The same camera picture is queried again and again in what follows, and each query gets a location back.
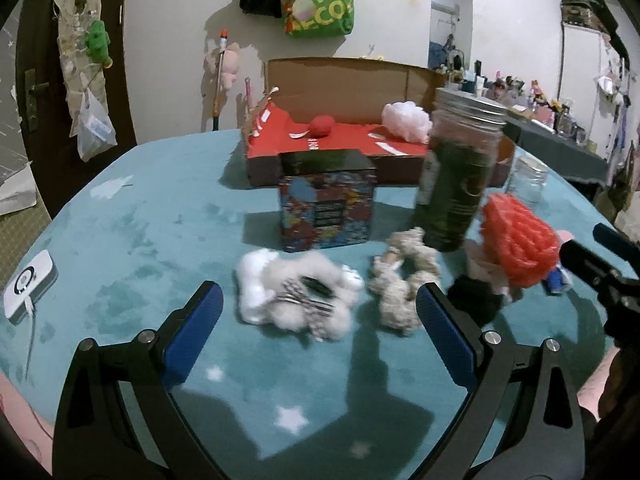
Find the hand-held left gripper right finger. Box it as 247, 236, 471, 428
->
415, 282, 586, 480

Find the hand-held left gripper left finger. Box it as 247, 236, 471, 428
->
52, 280, 226, 480

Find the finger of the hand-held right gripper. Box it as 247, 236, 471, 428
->
592, 222, 640, 266
557, 239, 626, 288

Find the blue and white pouch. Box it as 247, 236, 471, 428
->
545, 265, 573, 295

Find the beige knitted scrunchie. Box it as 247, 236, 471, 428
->
367, 227, 441, 331

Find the small white fluffy hair tie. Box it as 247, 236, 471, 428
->
235, 249, 281, 323

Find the round beige powder puff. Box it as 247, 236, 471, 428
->
465, 247, 513, 301

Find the red lined cardboard box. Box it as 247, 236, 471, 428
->
242, 56, 516, 188

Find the person's right forearm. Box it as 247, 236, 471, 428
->
577, 345, 623, 423

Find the black fluffy scrunchie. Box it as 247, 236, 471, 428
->
446, 276, 505, 328

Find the small glass jar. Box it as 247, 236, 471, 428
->
512, 156, 549, 204

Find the teal star blanket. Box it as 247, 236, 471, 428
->
0, 127, 640, 480

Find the side table with dark cloth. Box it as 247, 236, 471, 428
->
502, 107, 611, 186

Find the dark jar with metal lid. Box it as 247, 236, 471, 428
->
412, 87, 508, 253

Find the row of bottles and figurines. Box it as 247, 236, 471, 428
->
447, 60, 601, 153

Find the white round-dial device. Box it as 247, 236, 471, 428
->
2, 250, 58, 322

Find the colourful patterned box black lid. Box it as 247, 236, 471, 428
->
277, 151, 378, 253

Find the person's pink clothing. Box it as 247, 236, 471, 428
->
0, 372, 55, 466

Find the white mesh bath pouf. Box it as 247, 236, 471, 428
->
382, 101, 433, 143

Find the clear plastic bag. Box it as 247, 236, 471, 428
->
76, 87, 118, 162

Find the camouflage bag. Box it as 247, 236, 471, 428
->
560, 0, 628, 58

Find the red pompom ball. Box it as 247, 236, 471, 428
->
306, 115, 338, 138

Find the pencil-shaped stick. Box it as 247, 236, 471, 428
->
210, 30, 230, 132

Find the pink plush toy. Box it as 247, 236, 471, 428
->
202, 42, 242, 92

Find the dark brown door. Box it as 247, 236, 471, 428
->
15, 0, 138, 218

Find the beige hanging organizer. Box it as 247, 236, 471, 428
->
52, 0, 111, 111

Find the green plush toy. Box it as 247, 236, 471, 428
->
84, 20, 113, 68

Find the green tote bag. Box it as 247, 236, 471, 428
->
284, 0, 356, 38

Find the white cable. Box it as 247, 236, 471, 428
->
22, 300, 40, 381

